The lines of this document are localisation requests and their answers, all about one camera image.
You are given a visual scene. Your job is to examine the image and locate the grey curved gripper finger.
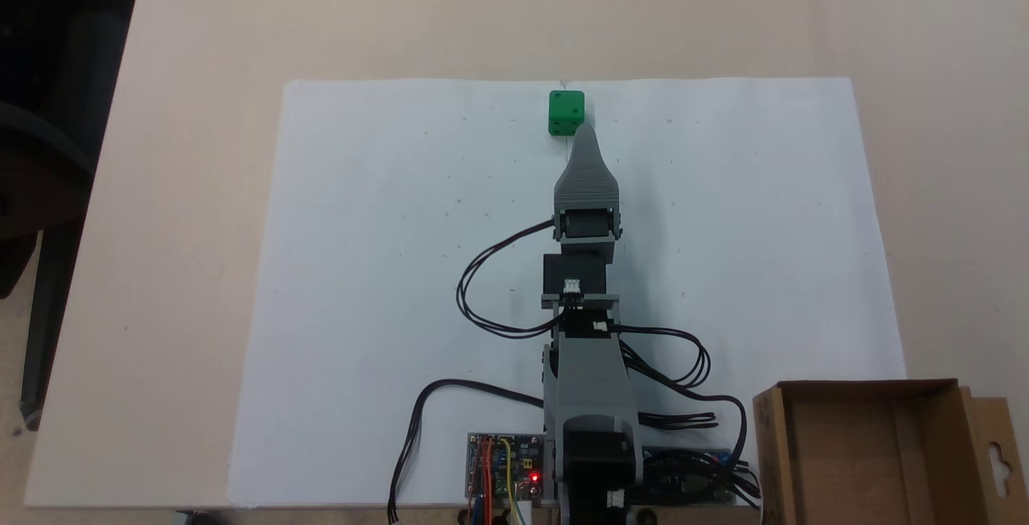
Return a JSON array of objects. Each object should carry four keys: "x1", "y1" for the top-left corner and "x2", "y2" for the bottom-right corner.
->
[{"x1": 554, "y1": 124, "x2": 621, "y2": 212}]

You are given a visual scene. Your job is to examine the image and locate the green dice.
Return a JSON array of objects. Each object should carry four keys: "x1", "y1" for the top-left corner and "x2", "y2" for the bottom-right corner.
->
[{"x1": 547, "y1": 90, "x2": 586, "y2": 137}]

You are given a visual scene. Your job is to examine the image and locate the white paper sheet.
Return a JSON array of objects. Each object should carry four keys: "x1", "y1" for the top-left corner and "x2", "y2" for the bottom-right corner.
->
[{"x1": 228, "y1": 77, "x2": 910, "y2": 509}]

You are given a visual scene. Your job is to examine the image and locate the green circuit board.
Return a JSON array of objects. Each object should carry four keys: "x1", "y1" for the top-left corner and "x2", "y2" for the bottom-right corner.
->
[{"x1": 466, "y1": 432, "x2": 547, "y2": 503}]

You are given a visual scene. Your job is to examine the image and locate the blue circuit board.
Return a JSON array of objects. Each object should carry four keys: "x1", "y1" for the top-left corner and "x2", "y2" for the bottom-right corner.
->
[{"x1": 642, "y1": 446, "x2": 737, "y2": 504}]

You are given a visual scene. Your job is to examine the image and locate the brown cardboard box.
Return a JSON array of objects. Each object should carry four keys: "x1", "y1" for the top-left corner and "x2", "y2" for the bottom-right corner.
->
[{"x1": 752, "y1": 379, "x2": 1029, "y2": 525}]

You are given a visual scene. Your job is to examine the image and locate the black chair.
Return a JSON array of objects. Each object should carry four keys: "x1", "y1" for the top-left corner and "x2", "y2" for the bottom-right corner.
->
[{"x1": 0, "y1": 0, "x2": 150, "y2": 433}]

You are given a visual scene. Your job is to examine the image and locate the black servo cable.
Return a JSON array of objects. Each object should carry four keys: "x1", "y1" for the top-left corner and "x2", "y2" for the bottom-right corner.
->
[
  {"x1": 635, "y1": 392, "x2": 761, "y2": 507},
  {"x1": 617, "y1": 326, "x2": 712, "y2": 389},
  {"x1": 456, "y1": 219, "x2": 565, "y2": 341}
]

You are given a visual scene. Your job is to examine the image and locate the black power cable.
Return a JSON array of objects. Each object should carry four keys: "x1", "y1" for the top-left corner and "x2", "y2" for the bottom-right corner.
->
[{"x1": 388, "y1": 379, "x2": 547, "y2": 524}]

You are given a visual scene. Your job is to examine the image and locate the yellow jumper wire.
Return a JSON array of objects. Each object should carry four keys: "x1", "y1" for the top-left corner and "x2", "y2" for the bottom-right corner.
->
[{"x1": 497, "y1": 438, "x2": 527, "y2": 525}]

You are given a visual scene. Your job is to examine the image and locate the orange jumper wire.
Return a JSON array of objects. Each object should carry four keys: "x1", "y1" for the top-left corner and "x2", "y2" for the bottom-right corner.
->
[{"x1": 474, "y1": 438, "x2": 493, "y2": 524}]

